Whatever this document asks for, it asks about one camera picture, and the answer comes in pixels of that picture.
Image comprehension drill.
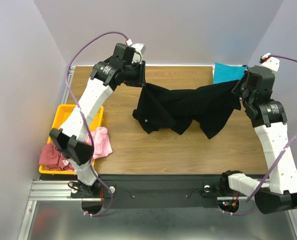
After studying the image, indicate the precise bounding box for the aluminium frame rail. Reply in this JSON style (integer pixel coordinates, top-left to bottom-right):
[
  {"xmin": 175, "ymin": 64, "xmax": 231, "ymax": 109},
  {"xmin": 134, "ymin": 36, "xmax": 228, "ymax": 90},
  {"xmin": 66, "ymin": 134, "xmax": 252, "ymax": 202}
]
[{"xmin": 17, "ymin": 65, "xmax": 77, "ymax": 240}]

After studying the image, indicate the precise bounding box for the black t shirt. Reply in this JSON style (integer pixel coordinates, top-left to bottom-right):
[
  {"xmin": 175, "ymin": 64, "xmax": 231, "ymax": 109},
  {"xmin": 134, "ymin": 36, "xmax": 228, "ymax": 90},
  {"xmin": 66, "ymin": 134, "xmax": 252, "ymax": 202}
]
[{"xmin": 132, "ymin": 80, "xmax": 241, "ymax": 139}]

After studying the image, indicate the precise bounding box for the dark red t shirt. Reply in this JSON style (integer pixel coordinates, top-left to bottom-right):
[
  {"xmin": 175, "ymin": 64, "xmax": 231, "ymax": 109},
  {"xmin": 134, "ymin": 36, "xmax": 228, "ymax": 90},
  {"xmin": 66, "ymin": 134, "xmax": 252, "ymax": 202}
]
[{"xmin": 38, "ymin": 143, "xmax": 74, "ymax": 171}]

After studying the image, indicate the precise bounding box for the light pink t shirt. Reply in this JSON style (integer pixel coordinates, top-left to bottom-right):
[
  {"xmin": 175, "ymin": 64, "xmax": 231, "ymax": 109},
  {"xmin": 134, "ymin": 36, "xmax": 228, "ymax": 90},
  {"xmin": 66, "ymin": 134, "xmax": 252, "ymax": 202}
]
[{"xmin": 84, "ymin": 126, "xmax": 113, "ymax": 160}]

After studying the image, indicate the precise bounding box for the teal folded t shirt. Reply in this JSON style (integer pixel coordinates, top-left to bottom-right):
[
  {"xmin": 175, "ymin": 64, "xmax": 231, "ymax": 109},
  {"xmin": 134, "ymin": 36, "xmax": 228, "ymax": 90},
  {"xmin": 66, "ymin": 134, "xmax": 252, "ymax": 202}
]
[{"xmin": 212, "ymin": 62, "xmax": 247, "ymax": 84}]

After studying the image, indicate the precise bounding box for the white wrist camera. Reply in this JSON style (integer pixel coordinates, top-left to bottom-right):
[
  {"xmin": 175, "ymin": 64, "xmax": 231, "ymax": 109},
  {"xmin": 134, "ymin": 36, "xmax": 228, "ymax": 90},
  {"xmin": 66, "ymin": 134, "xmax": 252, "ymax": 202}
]
[
  {"xmin": 259, "ymin": 52, "xmax": 280, "ymax": 73},
  {"xmin": 125, "ymin": 38, "xmax": 147, "ymax": 56}
]

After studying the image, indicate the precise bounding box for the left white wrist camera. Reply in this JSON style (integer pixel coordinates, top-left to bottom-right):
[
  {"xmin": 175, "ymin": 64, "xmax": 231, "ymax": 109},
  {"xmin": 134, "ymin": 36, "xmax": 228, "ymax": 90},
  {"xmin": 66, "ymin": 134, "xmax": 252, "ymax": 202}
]
[{"xmin": 125, "ymin": 38, "xmax": 147, "ymax": 56}]

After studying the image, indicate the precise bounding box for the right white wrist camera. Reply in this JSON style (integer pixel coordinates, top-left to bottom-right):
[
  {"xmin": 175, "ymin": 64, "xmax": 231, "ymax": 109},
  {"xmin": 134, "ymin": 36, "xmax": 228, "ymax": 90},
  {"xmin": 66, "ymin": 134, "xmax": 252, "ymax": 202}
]
[{"xmin": 259, "ymin": 52, "xmax": 280, "ymax": 73}]

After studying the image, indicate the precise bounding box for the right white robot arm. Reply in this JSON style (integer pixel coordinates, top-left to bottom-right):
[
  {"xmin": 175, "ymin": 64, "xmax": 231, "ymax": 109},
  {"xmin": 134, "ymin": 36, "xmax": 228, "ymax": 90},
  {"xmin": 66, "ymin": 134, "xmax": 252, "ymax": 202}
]
[{"xmin": 219, "ymin": 65, "xmax": 297, "ymax": 214}]

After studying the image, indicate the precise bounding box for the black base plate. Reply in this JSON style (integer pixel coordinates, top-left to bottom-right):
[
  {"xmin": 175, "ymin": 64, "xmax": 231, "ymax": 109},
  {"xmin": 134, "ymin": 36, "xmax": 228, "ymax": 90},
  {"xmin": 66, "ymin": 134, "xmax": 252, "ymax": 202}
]
[{"xmin": 68, "ymin": 174, "xmax": 243, "ymax": 209}]

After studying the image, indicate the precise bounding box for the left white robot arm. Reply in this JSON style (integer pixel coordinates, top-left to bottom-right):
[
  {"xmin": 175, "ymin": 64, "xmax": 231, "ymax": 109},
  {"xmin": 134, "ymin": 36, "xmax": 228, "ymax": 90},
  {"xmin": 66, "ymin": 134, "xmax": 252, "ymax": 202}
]
[{"xmin": 49, "ymin": 42, "xmax": 146, "ymax": 186}]

